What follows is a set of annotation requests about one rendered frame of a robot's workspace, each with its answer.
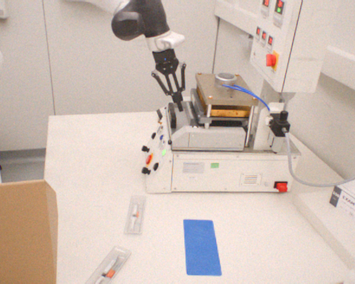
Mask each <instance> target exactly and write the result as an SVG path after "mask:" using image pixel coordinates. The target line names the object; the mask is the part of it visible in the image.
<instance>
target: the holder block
mask: <svg viewBox="0 0 355 284"><path fill-rule="evenodd" d="M209 127H242V128H243V130H244V131H245V132H246V130H247V123H246V121H236V120H211V124H209Z"/></svg>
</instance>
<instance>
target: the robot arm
mask: <svg viewBox="0 0 355 284"><path fill-rule="evenodd" d="M65 1H85V2H90V3H91V4H94V5H95V6H97V7H99V8H101V9H102V10H104V11H105V12H108V13H109V14H111V15H112V16H113V19H112V20H111V29H112V32H113V33H114V34H115V36H116V37H117V38H119V39H120V40H123V41H130V40H133V39H135V38H137V37H139V36H142V34H144V36H145V39H146V42H147V45H148V48H149V49H150V50H151V51H153V52H152V54H153V57H154V61H155V64H156V65H155V70H154V71H153V72H151V75H152V77H154V78H155V79H156V81H157V83H158V84H159V85H160V86H161V88H162V89H163V92H164V94H165V95H166V96H168V95H171V96H172V99H173V103H174V104H175V103H177V107H178V109H179V112H183V106H182V103H181V102H182V101H183V96H182V92H183V91H185V68H186V63H185V62H179V61H178V59H177V58H176V55H175V50H174V48H175V47H177V46H178V45H181V44H182V43H184V41H185V37H184V36H183V35H180V34H178V33H176V32H174V31H171V30H170V28H169V26H168V24H167V20H166V13H165V10H164V6H163V3H162V1H161V0H130V1H125V0H65ZM2 65H4V59H3V55H2V53H1V51H0V76H1V71H2V67H3V66H2ZM178 65H179V67H180V68H181V80H182V87H179V84H178V80H177V77H176V73H175V72H176V69H177V67H178ZM158 72H160V73H161V74H163V75H165V78H166V82H167V85H168V88H169V89H170V91H167V89H166V87H165V85H164V83H163V82H162V80H161V78H160V76H158ZM170 74H172V75H173V80H174V82H175V85H176V89H177V92H173V88H172V84H171V81H170V78H169V75H170ZM0 183H2V180H1V172H0Z"/></svg>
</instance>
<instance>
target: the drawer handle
mask: <svg viewBox="0 0 355 284"><path fill-rule="evenodd" d="M167 112H168V113H169V114H170V120H171V126H170V127H171V128H176V114H175V108H174V104H173V103H172V102H169V103H168V109H167Z"/></svg>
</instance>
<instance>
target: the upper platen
mask: <svg viewBox="0 0 355 284"><path fill-rule="evenodd" d="M196 92H197V94H198V97H199V100H200V103H201V105H202V107H203V109H204V115H206V108H207V105H206V104H205V101H204V98H203V96H202V95H201V92H200V89H199V88H197V89H196ZM249 112H250V106H244V105H211V117H212V120H236V121H248V119H249Z"/></svg>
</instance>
